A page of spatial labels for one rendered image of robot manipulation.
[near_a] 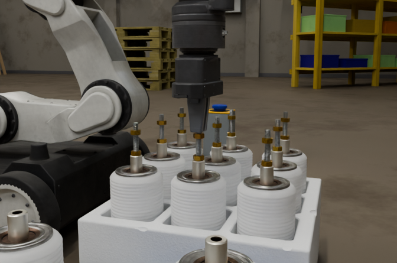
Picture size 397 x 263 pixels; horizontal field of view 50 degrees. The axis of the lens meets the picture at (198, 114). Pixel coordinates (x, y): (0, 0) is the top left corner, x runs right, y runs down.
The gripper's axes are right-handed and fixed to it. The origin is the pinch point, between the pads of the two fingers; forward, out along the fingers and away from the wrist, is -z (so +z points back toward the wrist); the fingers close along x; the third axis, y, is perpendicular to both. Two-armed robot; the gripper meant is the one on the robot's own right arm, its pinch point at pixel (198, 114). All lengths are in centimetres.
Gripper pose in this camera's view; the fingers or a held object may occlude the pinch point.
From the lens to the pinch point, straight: 72.6
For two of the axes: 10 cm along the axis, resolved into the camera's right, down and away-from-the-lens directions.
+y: 9.2, 0.6, -4.0
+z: 0.0, -9.9, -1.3
